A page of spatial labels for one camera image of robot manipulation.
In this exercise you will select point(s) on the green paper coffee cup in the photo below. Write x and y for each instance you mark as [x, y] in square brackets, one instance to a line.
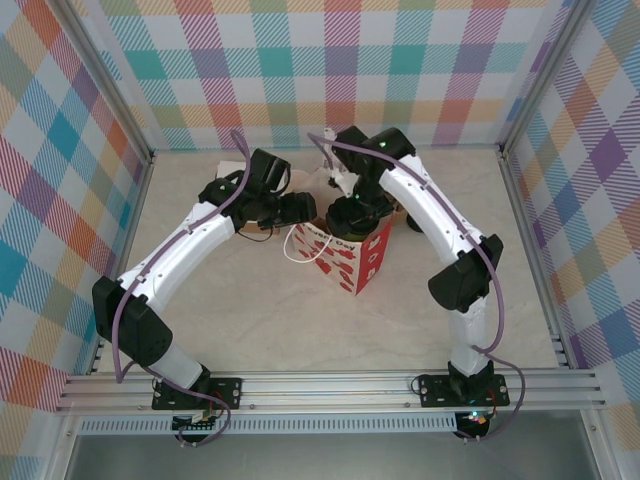
[352, 236]

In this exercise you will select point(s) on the red white paper bag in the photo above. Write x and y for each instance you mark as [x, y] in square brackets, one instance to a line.
[345, 270]

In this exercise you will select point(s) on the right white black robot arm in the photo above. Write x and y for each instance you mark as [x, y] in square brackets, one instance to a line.
[430, 210]

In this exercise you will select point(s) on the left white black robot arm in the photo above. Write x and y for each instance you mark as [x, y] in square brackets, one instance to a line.
[175, 250]

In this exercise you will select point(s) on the stack of black cup lids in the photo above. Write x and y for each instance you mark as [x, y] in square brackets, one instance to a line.
[414, 225]

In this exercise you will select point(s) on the small circuit board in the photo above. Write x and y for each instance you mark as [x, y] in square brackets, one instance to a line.
[197, 424]
[475, 417]

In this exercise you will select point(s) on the aluminium side rail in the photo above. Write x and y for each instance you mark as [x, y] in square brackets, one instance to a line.
[135, 210]
[541, 280]

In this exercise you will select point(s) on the aluminium frame post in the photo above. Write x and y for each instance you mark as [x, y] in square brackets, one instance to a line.
[110, 85]
[545, 70]

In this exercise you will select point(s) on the aluminium mounting rail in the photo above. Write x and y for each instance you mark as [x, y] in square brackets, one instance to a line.
[325, 390]

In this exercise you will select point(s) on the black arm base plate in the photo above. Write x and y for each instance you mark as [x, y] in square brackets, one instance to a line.
[230, 390]
[435, 390]

